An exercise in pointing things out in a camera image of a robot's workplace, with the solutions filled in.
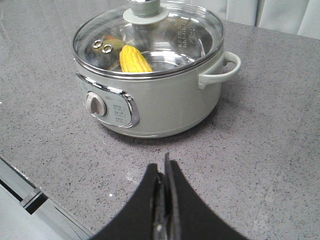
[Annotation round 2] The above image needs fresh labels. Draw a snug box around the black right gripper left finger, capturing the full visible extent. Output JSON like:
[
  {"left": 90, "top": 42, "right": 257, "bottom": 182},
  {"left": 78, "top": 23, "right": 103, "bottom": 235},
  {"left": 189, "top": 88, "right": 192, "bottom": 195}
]
[{"left": 92, "top": 163, "right": 158, "bottom": 240}]

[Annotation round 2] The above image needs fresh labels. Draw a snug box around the white curtain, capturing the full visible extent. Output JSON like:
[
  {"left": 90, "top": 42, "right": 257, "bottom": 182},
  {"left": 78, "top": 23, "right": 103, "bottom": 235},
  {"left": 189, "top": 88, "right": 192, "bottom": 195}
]
[{"left": 186, "top": 0, "right": 320, "bottom": 39}]

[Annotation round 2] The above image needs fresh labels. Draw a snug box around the pale green electric cooking pot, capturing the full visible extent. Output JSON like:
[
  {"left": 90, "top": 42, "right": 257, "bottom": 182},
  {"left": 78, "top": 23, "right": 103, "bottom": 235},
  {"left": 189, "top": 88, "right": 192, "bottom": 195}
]
[{"left": 75, "top": 50, "right": 241, "bottom": 139}]

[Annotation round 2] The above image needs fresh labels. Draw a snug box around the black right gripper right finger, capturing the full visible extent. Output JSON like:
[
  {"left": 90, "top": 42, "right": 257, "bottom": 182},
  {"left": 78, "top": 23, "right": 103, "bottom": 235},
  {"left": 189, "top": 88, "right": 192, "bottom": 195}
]
[{"left": 164, "top": 152, "right": 246, "bottom": 240}]

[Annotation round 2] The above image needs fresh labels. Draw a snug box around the glass pot lid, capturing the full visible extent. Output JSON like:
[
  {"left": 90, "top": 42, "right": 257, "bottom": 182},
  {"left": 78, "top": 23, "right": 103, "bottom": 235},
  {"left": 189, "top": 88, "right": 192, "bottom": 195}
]
[{"left": 72, "top": 1, "right": 225, "bottom": 80}]

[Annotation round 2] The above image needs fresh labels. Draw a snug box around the yellow corn cob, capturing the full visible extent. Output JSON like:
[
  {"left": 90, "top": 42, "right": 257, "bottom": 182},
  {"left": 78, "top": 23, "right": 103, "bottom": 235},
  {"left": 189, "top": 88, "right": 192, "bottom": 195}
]
[{"left": 119, "top": 45, "right": 153, "bottom": 73}]

